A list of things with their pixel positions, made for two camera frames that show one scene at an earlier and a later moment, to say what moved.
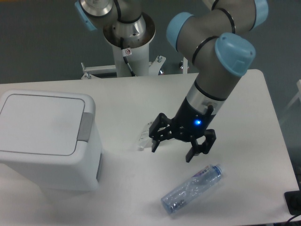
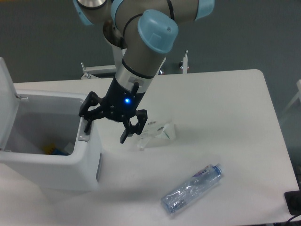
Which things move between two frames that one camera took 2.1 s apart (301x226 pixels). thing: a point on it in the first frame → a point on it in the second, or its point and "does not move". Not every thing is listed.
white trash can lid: (40, 124) → (9, 106)
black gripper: (191, 122) → (119, 103)
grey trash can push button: (85, 126) does not move
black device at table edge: (293, 199) does not move
